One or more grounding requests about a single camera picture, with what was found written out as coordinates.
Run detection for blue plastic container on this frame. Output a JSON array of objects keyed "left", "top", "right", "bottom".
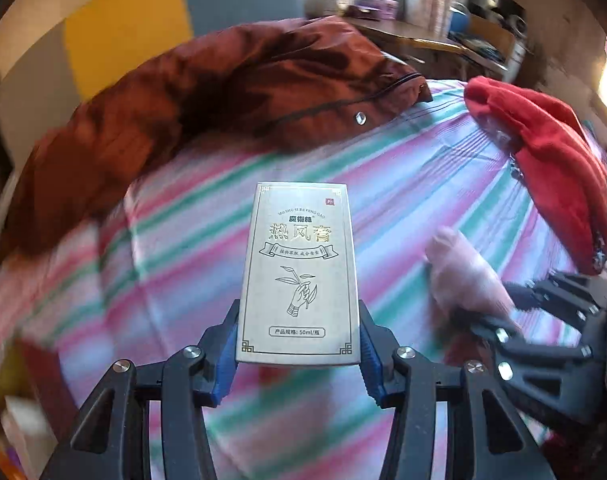
[{"left": 448, "top": 2, "right": 472, "bottom": 37}]

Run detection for purple desktop box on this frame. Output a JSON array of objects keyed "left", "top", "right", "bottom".
[{"left": 361, "top": 0, "right": 400, "bottom": 22}]

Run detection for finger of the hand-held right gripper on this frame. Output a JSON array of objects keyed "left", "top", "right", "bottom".
[
  {"left": 505, "top": 270, "right": 607, "bottom": 332},
  {"left": 453, "top": 310, "right": 607, "bottom": 429}
]

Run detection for pale fluffy cloth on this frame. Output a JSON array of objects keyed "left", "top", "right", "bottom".
[{"left": 423, "top": 226, "right": 517, "bottom": 324}]

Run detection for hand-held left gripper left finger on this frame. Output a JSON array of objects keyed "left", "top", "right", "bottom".
[{"left": 38, "top": 300, "right": 241, "bottom": 480}]

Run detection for striped bed sheet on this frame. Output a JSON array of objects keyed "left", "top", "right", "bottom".
[{"left": 0, "top": 77, "right": 607, "bottom": 480}]

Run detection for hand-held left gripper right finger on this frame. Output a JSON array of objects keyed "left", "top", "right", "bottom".
[{"left": 358, "top": 300, "right": 557, "bottom": 480}]

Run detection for silver printed carton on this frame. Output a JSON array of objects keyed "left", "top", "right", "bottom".
[{"left": 236, "top": 182, "right": 362, "bottom": 367}]

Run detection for grey yellow blue headboard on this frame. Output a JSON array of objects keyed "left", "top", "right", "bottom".
[{"left": 0, "top": 0, "right": 310, "bottom": 127}]

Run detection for gold lined box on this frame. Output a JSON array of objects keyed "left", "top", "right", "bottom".
[{"left": 0, "top": 340, "right": 80, "bottom": 480}]

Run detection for maroon quilt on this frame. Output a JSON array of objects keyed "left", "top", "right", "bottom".
[{"left": 0, "top": 15, "right": 434, "bottom": 272}]

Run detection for red fleece garment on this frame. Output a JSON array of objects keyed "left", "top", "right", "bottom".
[{"left": 463, "top": 76, "right": 607, "bottom": 277}]

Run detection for wooden desk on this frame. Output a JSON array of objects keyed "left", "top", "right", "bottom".
[{"left": 343, "top": 15, "right": 510, "bottom": 82}]

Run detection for black shelf appliances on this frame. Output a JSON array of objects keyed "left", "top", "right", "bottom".
[{"left": 471, "top": 0, "right": 527, "bottom": 26}]

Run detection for brown cardboard box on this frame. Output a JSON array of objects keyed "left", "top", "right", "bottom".
[{"left": 468, "top": 12, "right": 527, "bottom": 69}]

